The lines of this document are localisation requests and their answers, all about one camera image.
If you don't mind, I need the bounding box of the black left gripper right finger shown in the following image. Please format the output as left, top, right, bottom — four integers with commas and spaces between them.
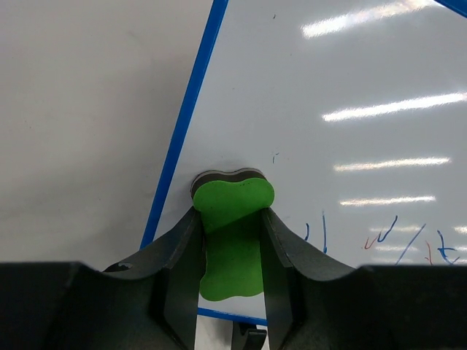
260, 209, 466, 349

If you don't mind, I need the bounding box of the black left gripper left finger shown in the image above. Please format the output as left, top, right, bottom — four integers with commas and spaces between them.
1, 209, 203, 349

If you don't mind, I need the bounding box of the green foam eraser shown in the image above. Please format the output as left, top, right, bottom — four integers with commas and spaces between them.
190, 168, 274, 302

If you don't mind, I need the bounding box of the blue framed whiteboard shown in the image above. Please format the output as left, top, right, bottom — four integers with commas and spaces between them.
140, 0, 467, 327

